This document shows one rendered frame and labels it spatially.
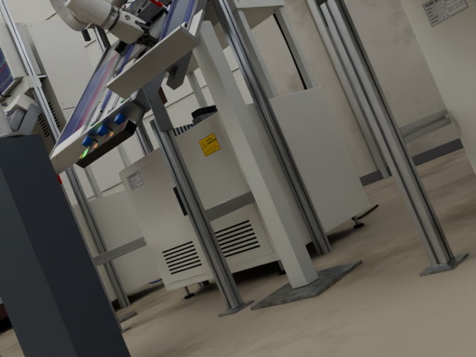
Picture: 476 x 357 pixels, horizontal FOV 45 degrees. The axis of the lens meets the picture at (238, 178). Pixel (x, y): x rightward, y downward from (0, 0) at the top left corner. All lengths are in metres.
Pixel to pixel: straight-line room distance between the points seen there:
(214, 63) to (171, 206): 0.82
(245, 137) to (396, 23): 3.23
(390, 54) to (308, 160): 2.58
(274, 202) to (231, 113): 0.28
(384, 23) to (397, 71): 0.38
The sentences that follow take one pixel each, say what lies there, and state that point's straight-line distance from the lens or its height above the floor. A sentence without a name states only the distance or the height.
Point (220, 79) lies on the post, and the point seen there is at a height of 0.65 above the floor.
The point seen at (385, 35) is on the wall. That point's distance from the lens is 4.75.
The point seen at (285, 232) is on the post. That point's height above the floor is 0.17.
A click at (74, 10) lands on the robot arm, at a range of 2.00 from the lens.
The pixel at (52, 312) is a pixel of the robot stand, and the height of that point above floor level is 0.23.
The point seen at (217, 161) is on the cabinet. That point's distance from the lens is 2.06.
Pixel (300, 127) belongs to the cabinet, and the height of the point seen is 0.48.
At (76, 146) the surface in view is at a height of 0.71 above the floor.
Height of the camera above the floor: 0.32
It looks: 2 degrees up
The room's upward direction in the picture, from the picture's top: 23 degrees counter-clockwise
